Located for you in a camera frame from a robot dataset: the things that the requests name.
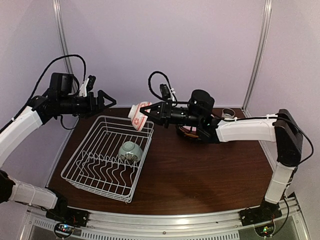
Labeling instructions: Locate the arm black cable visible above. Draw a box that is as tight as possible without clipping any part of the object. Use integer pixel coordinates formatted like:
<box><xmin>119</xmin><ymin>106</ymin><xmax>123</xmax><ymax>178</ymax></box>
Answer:
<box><xmin>147</xmin><ymin>70</ymin><xmax>314</xmax><ymax>163</ymax></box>
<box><xmin>9</xmin><ymin>54</ymin><xmax>88</xmax><ymax>121</ymax></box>

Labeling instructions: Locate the light blue bowl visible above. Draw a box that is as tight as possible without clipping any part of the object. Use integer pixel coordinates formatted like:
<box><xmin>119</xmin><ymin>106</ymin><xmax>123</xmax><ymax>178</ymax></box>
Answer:
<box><xmin>118</xmin><ymin>141</ymin><xmax>143</xmax><ymax>165</ymax></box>

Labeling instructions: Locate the right aluminium frame post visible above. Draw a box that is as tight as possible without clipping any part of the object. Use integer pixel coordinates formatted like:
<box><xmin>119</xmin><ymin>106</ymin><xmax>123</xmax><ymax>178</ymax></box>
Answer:
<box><xmin>242</xmin><ymin>0</ymin><xmax>273</xmax><ymax>112</ymax></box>

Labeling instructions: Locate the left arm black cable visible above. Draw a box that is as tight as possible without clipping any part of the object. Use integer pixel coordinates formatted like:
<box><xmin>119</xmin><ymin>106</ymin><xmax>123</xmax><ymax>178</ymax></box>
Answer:
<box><xmin>9</xmin><ymin>54</ymin><xmax>88</xmax><ymax>121</ymax></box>

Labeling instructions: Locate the black rimmed cream plate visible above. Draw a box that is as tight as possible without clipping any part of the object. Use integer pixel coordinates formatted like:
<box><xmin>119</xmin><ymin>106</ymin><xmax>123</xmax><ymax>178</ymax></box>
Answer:
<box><xmin>175</xmin><ymin>125</ymin><xmax>201</xmax><ymax>142</ymax></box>

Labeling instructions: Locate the white and brown cup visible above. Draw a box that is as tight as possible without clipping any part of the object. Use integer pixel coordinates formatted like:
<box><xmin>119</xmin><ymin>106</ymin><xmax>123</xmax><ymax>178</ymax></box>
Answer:
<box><xmin>221</xmin><ymin>108</ymin><xmax>236</xmax><ymax>119</ymax></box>

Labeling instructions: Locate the white wire dish rack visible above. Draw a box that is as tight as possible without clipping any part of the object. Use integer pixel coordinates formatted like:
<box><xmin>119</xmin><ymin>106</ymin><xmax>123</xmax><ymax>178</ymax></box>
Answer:
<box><xmin>60</xmin><ymin>115</ymin><xmax>154</xmax><ymax>203</ymax></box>

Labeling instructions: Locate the white bowl red pattern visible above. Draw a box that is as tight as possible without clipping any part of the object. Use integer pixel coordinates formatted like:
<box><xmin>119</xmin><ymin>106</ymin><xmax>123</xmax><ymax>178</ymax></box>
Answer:
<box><xmin>127</xmin><ymin>101</ymin><xmax>152</xmax><ymax>132</ymax></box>

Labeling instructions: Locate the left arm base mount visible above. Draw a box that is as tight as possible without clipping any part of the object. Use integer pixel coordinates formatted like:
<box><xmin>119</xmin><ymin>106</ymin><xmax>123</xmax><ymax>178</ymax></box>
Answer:
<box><xmin>42</xmin><ymin>196</ymin><xmax>89</xmax><ymax>227</ymax></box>

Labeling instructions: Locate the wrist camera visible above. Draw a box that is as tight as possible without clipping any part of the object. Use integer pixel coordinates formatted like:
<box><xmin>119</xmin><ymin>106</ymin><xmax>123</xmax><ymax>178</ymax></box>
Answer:
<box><xmin>159</xmin><ymin>83</ymin><xmax>177</xmax><ymax>103</ymax></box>
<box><xmin>78</xmin><ymin>75</ymin><xmax>96</xmax><ymax>97</ymax></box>

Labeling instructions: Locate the aluminium frame post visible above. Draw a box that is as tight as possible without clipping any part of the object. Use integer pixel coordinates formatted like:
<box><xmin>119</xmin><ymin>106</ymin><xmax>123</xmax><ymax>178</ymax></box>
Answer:
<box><xmin>51</xmin><ymin>0</ymin><xmax>76</xmax><ymax>83</ymax></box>
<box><xmin>242</xmin><ymin>0</ymin><xmax>273</xmax><ymax>112</ymax></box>

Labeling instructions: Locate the left aluminium frame post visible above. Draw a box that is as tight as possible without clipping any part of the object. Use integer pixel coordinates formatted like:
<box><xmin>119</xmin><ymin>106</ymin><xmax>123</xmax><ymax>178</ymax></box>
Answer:
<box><xmin>51</xmin><ymin>0</ymin><xmax>76</xmax><ymax>83</ymax></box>

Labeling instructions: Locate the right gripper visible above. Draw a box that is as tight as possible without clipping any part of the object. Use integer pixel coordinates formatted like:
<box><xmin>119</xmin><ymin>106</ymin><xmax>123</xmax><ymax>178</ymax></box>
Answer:
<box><xmin>141</xmin><ymin>97</ymin><xmax>204</xmax><ymax>127</ymax></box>

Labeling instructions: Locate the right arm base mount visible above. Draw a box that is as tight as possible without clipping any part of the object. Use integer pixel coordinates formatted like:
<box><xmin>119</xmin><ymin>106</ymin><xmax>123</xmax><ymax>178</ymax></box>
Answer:
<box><xmin>239</xmin><ymin>190</ymin><xmax>285</xmax><ymax>227</ymax></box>

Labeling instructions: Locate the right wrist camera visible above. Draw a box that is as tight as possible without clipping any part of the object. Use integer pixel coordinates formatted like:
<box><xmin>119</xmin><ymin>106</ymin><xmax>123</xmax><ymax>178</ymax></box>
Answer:
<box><xmin>159</xmin><ymin>83</ymin><xmax>177</xmax><ymax>103</ymax></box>

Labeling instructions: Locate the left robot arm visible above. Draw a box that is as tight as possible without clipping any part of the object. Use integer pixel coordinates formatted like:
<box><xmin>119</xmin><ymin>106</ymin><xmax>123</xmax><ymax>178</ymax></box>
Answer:
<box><xmin>0</xmin><ymin>72</ymin><xmax>117</xmax><ymax>222</ymax></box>

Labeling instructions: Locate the aluminium front rail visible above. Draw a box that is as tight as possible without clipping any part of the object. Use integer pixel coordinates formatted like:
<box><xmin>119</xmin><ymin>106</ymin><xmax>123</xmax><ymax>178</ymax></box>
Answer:
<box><xmin>17</xmin><ymin>197</ymin><xmax>311</xmax><ymax>240</ymax></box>

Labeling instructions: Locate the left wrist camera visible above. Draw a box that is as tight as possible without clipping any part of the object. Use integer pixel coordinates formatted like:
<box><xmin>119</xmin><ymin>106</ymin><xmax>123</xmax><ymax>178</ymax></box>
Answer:
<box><xmin>78</xmin><ymin>75</ymin><xmax>96</xmax><ymax>97</ymax></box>

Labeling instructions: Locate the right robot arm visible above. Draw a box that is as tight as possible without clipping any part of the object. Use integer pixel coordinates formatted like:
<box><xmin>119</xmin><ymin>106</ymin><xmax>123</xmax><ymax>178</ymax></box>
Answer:
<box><xmin>139</xmin><ymin>89</ymin><xmax>303</xmax><ymax>221</ymax></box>

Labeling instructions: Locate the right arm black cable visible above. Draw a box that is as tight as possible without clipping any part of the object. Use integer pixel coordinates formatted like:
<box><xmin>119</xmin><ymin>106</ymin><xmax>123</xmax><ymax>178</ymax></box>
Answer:
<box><xmin>147</xmin><ymin>70</ymin><xmax>314</xmax><ymax>163</ymax></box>

